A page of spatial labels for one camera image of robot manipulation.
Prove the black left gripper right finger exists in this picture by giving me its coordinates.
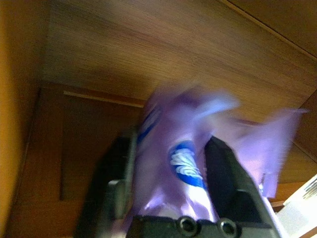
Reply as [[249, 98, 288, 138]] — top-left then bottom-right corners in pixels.
[[204, 135, 282, 238]]

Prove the purple plastic snack bag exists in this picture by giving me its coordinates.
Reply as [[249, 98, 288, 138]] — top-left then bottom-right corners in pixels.
[[133, 85, 310, 224]]

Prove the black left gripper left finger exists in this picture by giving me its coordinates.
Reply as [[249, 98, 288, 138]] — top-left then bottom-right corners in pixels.
[[74, 130, 139, 238]]

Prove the ribbed translucent cabinet door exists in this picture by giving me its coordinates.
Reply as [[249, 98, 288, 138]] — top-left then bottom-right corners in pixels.
[[272, 173, 317, 238]]

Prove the wooden cabinet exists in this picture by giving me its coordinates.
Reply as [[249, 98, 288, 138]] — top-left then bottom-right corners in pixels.
[[0, 0, 317, 238]]

